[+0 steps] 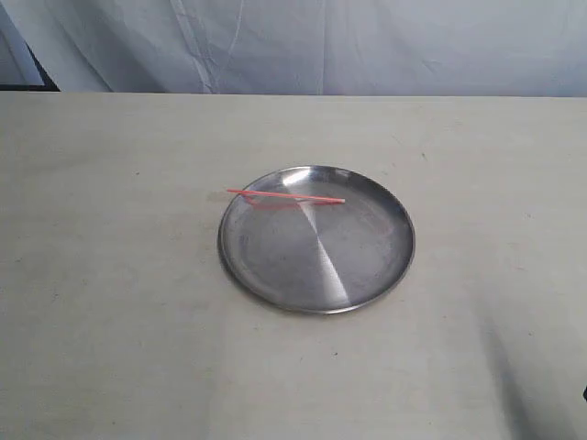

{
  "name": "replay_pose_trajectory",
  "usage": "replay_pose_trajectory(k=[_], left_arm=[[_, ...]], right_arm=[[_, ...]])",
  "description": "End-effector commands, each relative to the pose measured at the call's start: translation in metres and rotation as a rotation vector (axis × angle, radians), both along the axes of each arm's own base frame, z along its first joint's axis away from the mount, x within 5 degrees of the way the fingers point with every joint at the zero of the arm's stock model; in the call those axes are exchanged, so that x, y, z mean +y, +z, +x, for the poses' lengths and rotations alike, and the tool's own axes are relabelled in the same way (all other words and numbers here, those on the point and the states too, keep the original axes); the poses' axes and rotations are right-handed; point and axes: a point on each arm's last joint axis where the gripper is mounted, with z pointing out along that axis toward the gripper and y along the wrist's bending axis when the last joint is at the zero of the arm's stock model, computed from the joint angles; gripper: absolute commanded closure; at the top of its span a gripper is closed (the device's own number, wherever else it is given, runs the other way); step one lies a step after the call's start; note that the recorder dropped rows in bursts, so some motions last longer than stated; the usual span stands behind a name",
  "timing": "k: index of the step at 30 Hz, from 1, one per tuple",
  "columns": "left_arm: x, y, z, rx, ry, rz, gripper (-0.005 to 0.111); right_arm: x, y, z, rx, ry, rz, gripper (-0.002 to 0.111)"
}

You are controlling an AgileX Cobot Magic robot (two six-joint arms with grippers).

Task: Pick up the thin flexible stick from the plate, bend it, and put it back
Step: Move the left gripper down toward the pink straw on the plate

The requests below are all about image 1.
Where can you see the round stainless steel plate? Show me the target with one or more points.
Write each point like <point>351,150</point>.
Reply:
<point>312,257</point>

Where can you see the white backdrop cloth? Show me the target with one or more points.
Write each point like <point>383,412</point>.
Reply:
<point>525,48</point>

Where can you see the black frame at backdrop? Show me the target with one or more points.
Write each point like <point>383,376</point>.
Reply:
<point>20,69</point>

